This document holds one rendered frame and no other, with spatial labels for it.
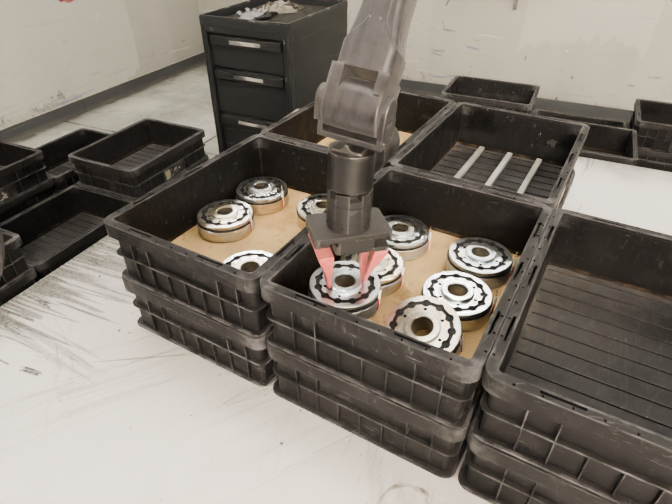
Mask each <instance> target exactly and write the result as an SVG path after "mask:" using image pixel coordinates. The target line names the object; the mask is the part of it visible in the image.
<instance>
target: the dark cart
mask: <svg viewBox="0 0 672 504"><path fill-rule="evenodd" d="M275 1H279V0H247V1H244V2H240V3H237V4H234V5H230V6H227V7H223V8H220V9H217V10H213V11H210V12H206V13H203V14H199V20H200V26H201V33H202V39H203V46H204V53H205V60H206V66H207V73H208V80H209V87H210V94H211V100H212V107H213V114H214V121H215V127H216V134H217V141H218V148H219V154H220V153H222V152H223V151H225V150H227V149H229V148H231V147H232V146H234V145H236V144H238V143H240V142H241V141H243V140H245V139H247V138H249V137H250V136H252V135H256V134H260V133H261V131H262V130H263V129H265V128H267V127H268V126H270V125H272V124H274V123H276V122H277V121H279V120H281V119H282V118H284V117H285V116H287V115H288V114H290V113H291V112H293V111H294V110H296V109H297V108H299V109H301V108H303V107H304V106H306V105H308V104H310V103H312V102H313V101H315V96H316V92H317V89H318V87H319V86H320V84H321V83H323V82H326V81H327V77H328V74H329V70H330V67H331V63H332V60H333V61H338V59H339V55H340V52H341V48H342V45H343V41H344V38H345V37H346V36H347V9H348V0H289V1H290V2H291V3H292V2H294V3H297V4H299V5H301V6H303V7H304V8H303V9H301V10H297V12H298V13H286V14H277V15H272V17H271V18H267V19H262V20H250V19H241V18H240V17H239V16H238V15H237V12H238V11H242V13H245V12H246V11H243V8H249V9H250V12H251V11H252V9H253V8H256V9H258V8H259V7H262V6H263V4H264V5H265V6H266V4H267V2H272V4H274V2H275Z"/></svg>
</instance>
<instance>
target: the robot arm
mask: <svg viewBox="0 0 672 504"><path fill-rule="evenodd" d="M417 1H418V0H363V1H362V4H361V6H360V9H359V12H358V14H357V16H356V19H355V21H354V23H353V25H352V27H351V29H350V31H349V33H348V35H347V36H346V37H345V38H344V41H343V45H342V48H341V52H340V55H339V59H338V61H333V60H332V63H331V67H330V70H329V74H328V77H327V81H326V82H323V83H321V84H320V86H319V87H318V89H317V92H316V96H315V106H314V119H318V124H317V134H319V135H322V136H325V137H328V138H332V139H335V140H336V141H334V142H332V143H330V144H329V145H328V162H327V212H326V213H316V214H308V215H306V216H305V225H306V228H307V230H308V236H309V238H310V241H311V244H312V246H313V249H314V251H315V254H316V256H317V259H318V261H319V263H320V265H321V267H322V270H323V274H324V278H325V282H326V285H327V288H331V283H332V276H333V267H334V256H333V254H332V251H331V249H330V245H333V250H334V253H335V254H336V255H338V256H342V255H349V254H357V253H359V270H360V277H361V279H362V283H363V284H364V283H365V282H366V280H367V279H368V277H369V276H370V274H371V272H372V271H373V270H374V268H375V267H376V266H377V265H378V264H379V263H380V262H381V261H382V259H383V258H384V257H385V256H386V255H387V254H388V247H389V244H388V242H387V241H386V239H385V238H388V240H389V241H390V240H392V233H393V230H392V228H391V227H390V225H389V224H388V222H387V220H386V219H385V217H384V216H383V214H382V213H381V211H380V210H379V208H376V207H372V198H373V185H374V173H376V172H378V171H379V170H380V169H381V168H382V167H383V166H384V165H385V164H386V162H387V161H388V160H389V159H390V158H391V157H392V156H393V155H394V154H395V153H396V151H397V150H398V148H399V145H400V135H399V132H398V130H397V128H396V127H395V122H396V111H397V98H398V95H399V92H400V89H401V87H400V86H399V84H400V81H401V78H402V74H403V71H404V68H405V65H406V62H405V56H406V46H407V39H408V34H409V29H410V25H411V21H412V17H413V14H414V10H415V7H416V4H417ZM360 78H362V79H360ZM363 79H366V80H363ZM368 80H370V81H368ZM372 81H374V82H372ZM368 253H369V254H370V255H369V259H368V261H367V256H368ZM366 261H367V264H366Z"/></svg>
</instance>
